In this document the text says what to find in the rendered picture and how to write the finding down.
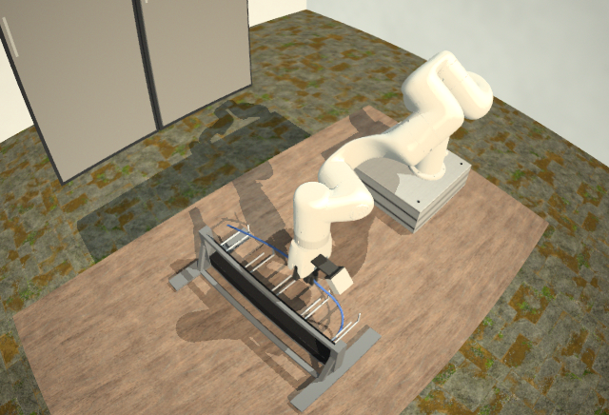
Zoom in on grey metal rack frame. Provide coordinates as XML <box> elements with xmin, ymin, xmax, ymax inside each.
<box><xmin>169</xmin><ymin>226</ymin><xmax>382</xmax><ymax>412</ymax></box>

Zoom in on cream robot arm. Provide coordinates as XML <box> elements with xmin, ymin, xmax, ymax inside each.
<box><xmin>293</xmin><ymin>50</ymin><xmax>493</xmax><ymax>295</ymax></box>

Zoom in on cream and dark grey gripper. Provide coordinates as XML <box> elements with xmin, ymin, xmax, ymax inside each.
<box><xmin>288</xmin><ymin>234</ymin><xmax>332</xmax><ymax>286</ymax></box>

